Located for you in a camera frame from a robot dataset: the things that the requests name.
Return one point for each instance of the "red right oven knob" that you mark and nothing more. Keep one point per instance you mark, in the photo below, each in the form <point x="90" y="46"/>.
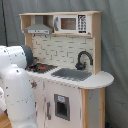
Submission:
<point x="34" y="84"/>

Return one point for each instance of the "grey toy sink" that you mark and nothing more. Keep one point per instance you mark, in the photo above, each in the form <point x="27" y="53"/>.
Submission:
<point x="71" y="74"/>

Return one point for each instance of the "grey range hood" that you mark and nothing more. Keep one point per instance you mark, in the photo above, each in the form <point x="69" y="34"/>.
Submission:
<point x="38" y="27"/>

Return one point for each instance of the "wooden toy kitchen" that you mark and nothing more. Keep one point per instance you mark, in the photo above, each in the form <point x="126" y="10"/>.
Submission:
<point x="87" y="98"/>

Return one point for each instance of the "black toy stovetop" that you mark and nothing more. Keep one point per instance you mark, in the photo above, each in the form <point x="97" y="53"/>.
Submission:
<point x="40" y="68"/>

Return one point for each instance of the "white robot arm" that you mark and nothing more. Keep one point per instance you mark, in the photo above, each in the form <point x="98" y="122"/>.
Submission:
<point x="18" y="93"/>

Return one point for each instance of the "toy microwave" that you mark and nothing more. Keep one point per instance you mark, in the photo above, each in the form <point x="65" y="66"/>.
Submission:
<point x="74" y="24"/>

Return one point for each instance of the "black toy faucet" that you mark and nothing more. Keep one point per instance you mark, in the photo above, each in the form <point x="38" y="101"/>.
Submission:
<point x="81" y="65"/>

